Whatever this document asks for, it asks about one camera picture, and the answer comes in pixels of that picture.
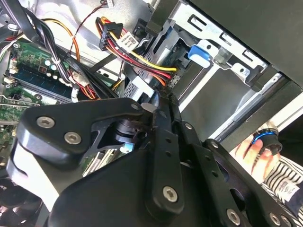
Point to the hard disk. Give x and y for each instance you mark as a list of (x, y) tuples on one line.
[(197, 53)]

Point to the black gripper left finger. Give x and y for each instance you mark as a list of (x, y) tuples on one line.
[(59, 127)]

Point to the person's bare hand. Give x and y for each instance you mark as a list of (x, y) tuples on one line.
[(251, 158)]

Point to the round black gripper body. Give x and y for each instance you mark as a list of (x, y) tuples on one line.
[(106, 201)]

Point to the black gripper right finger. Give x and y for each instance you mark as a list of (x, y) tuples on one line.
[(208, 165)]

